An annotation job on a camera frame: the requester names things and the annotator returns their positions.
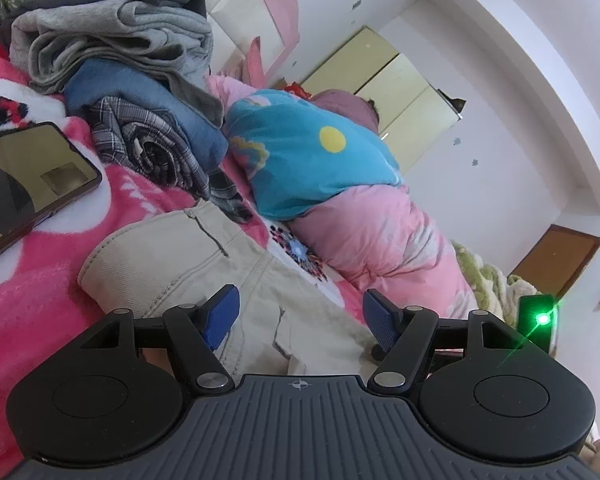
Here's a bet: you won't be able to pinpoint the beige pants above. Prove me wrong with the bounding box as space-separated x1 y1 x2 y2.
77 199 381 378

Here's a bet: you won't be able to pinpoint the blue pillow with yellow dot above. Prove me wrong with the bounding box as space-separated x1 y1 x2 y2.
225 89 401 221

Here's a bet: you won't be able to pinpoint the blue jeans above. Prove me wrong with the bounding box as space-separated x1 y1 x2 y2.
62 57 230 188

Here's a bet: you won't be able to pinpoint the smartphone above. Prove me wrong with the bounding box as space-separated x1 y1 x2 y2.
0 121 103 271

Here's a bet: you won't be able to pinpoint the grey sweatshirt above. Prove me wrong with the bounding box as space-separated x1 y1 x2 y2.
9 0 226 126

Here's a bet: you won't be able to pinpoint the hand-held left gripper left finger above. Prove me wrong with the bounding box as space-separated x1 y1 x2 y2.
79 284 242 397

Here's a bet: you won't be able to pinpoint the brown wooden door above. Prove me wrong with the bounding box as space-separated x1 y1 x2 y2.
507 224 600 298

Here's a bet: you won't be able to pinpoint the pink cushion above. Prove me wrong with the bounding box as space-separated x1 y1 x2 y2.
240 36 271 88

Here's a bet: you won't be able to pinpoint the green cream fluffy blanket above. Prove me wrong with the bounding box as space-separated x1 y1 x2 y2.
452 240 561 336

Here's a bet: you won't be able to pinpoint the pink grey floral quilt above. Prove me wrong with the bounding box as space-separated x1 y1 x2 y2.
207 74 481 321

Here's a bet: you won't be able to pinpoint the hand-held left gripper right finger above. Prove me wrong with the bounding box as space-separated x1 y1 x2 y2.
361 288 522 397

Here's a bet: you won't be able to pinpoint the pale yellow wardrobe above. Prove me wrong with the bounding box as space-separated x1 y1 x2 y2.
272 25 463 171

